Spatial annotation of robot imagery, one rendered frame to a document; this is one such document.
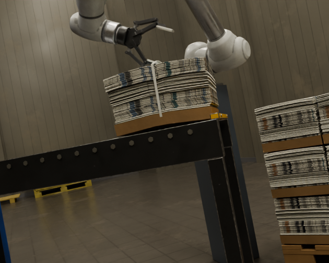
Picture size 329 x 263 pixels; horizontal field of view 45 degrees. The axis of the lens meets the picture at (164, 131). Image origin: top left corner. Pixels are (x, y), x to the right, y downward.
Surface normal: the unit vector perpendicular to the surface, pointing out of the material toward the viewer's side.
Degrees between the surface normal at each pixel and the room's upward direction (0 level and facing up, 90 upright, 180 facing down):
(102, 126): 90
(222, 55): 127
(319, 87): 90
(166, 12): 90
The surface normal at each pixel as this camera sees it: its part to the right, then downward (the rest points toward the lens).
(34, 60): 0.34, -0.07
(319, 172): -0.56, 0.10
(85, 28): -0.36, 0.64
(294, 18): -0.92, 0.17
